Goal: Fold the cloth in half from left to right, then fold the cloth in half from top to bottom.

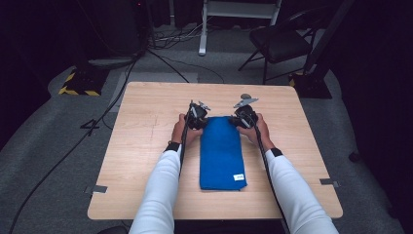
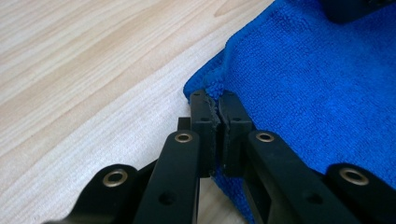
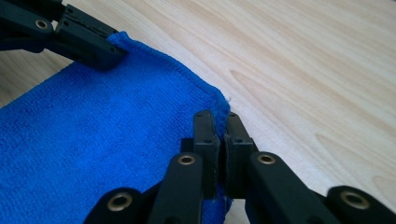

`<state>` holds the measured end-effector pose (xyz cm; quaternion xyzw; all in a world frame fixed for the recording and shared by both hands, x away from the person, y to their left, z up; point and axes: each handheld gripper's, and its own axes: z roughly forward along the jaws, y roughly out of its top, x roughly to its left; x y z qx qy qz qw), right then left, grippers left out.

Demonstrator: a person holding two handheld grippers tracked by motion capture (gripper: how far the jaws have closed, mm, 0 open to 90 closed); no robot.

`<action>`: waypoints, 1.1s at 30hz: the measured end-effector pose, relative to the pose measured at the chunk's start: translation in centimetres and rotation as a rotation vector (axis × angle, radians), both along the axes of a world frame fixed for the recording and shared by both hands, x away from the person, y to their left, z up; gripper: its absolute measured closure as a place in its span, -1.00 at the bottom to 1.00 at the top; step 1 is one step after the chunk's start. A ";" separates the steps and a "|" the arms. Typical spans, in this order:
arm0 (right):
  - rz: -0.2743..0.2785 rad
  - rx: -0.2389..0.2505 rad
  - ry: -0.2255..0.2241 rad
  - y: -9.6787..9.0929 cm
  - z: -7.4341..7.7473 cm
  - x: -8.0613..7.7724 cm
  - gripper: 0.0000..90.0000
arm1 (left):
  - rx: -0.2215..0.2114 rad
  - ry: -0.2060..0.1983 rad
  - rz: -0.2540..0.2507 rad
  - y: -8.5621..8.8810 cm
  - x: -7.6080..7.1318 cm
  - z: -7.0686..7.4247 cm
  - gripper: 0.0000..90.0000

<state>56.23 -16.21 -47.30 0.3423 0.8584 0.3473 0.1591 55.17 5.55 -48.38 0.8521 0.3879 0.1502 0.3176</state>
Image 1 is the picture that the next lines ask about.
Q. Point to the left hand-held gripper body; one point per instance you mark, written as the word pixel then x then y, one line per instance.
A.
pixel 197 112

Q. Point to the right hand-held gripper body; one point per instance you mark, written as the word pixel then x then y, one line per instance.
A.
pixel 247 112

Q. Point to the blue towel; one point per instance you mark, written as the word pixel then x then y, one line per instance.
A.
pixel 220 152

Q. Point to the person's left hand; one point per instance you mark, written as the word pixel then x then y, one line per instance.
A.
pixel 181 131

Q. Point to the person's right hand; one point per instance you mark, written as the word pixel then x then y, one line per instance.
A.
pixel 258 133

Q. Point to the black stand with slanted pole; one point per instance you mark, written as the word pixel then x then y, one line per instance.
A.
pixel 313 84

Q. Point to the black folding chair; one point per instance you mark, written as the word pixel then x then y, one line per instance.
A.
pixel 281 44

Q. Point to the white metal stand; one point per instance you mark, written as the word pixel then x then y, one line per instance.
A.
pixel 204 29

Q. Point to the grey tape piece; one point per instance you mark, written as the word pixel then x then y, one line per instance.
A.
pixel 329 182
pixel 96 189

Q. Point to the black equipment box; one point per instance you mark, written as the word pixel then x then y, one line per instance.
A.
pixel 120 26

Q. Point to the black stand base striped edge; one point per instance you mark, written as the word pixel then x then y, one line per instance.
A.
pixel 82 83

